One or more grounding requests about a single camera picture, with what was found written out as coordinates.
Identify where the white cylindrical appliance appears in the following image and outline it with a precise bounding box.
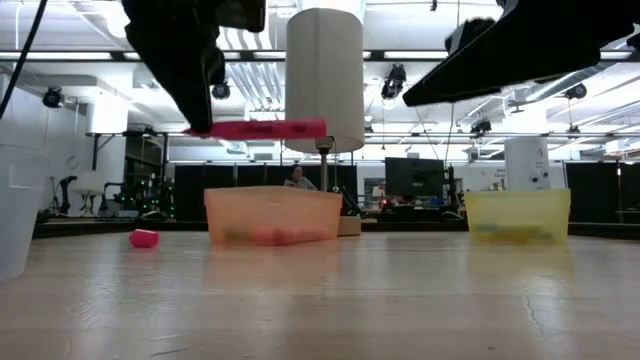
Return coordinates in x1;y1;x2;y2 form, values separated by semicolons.
503;137;551;192

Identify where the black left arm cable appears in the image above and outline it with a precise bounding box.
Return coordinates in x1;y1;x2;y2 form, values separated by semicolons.
0;0;50;120

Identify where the yellow plastic bin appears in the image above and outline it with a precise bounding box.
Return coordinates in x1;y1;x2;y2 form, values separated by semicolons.
463;188;572;246

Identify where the person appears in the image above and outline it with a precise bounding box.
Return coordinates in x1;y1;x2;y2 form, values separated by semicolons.
283;164;319;191

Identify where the red highlighter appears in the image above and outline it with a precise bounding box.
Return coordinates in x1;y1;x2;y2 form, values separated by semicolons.
183;118;329;142

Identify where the black monitor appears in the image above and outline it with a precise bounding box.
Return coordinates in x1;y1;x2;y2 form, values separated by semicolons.
384;157;445;199

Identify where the black metal table frame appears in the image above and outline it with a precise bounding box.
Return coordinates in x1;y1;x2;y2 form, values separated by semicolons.
32;219;640;241

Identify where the black partition panel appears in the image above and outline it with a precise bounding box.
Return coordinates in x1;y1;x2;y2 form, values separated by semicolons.
174;163;359;221
564;160;640;225

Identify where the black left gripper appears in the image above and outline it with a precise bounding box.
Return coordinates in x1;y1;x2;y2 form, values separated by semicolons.
121;0;267;135

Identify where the pink marker cap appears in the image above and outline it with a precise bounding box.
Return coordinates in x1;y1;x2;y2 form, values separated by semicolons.
128;228;161;250

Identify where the white cylindrical cup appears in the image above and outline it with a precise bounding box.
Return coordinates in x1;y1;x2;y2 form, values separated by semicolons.
283;7;366;237

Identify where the dark storage shelf rack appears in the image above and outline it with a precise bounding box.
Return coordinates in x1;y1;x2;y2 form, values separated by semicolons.
123;134;176;221

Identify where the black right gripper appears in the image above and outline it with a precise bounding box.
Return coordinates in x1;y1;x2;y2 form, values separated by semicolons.
402;0;640;109

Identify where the orange plastic bin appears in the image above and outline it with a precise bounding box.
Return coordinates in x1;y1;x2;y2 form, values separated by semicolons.
203;185;344;247

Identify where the clear plastic bin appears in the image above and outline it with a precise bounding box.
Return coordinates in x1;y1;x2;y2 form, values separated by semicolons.
0;144;51;281

